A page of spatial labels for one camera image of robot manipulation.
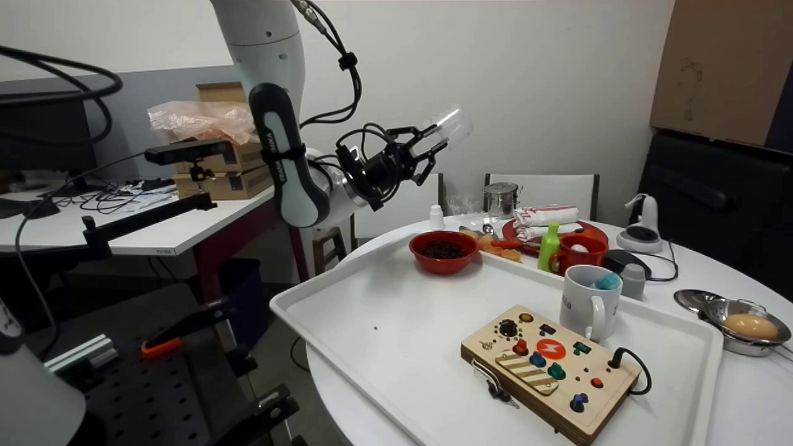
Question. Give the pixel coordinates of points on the small black object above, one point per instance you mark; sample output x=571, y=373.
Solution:
x=615, y=262

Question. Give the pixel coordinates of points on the wooden switch busy board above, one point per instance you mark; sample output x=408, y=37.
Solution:
x=548, y=373

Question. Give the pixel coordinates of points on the black monitor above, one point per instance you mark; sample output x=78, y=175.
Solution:
x=44, y=133

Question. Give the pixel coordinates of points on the small step stool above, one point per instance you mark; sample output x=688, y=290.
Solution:
x=329, y=248

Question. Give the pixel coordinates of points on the black stereo camera bar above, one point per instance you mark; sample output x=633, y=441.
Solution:
x=187, y=153

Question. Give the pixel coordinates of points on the small grey cup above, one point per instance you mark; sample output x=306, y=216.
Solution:
x=634, y=284

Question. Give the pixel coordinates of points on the clear plastic container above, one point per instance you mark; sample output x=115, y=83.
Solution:
x=472, y=221

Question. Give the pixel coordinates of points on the open cardboard box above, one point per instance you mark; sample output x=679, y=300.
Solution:
x=219, y=92

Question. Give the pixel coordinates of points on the orange toy carrot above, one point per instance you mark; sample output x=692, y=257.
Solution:
x=496, y=247

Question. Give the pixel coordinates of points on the black waste bin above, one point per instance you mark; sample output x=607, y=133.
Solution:
x=244, y=300

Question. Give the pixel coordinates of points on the flat cardboard box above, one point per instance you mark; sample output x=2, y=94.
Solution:
x=237, y=177

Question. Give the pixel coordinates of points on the black cabinet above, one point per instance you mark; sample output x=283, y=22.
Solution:
x=719, y=200

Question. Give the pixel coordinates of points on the pink plastic bag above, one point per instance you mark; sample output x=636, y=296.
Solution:
x=199, y=120

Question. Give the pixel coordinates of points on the teal item inside mug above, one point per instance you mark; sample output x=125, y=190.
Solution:
x=607, y=280

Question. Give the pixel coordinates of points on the black mounting bar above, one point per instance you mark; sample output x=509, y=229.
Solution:
x=148, y=218

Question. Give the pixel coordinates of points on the white ceramic mug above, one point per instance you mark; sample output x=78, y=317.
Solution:
x=587, y=300

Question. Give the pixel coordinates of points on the clear glass pitcher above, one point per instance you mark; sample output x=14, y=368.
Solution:
x=499, y=200

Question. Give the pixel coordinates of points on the white plastic tray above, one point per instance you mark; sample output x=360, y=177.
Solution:
x=396, y=354

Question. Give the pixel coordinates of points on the green plastic bottle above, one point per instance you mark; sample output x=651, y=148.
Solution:
x=548, y=248

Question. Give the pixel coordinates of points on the white red patterned cloth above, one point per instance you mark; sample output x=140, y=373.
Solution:
x=546, y=218

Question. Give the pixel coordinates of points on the large cardboard sheet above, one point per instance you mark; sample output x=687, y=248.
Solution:
x=719, y=66

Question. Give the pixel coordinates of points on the aluminium extrusion bar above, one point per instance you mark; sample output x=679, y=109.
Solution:
x=78, y=353

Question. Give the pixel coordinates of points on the white desk red legs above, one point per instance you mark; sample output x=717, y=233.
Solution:
x=163, y=232

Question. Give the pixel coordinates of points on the red bowl with beans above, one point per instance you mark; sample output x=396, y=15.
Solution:
x=443, y=248

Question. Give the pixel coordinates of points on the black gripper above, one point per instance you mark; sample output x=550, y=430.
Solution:
x=374, y=170

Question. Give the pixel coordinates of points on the black perforated work table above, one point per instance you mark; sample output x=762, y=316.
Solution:
x=148, y=404

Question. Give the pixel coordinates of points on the red cup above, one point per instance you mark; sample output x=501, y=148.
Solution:
x=582, y=250

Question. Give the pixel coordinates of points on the white rounded object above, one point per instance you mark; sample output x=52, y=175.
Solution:
x=32, y=397

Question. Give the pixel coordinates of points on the metal strainer bowl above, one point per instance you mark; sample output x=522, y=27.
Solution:
x=702, y=304

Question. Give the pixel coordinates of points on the white dispenser device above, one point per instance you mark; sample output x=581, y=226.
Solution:
x=639, y=226

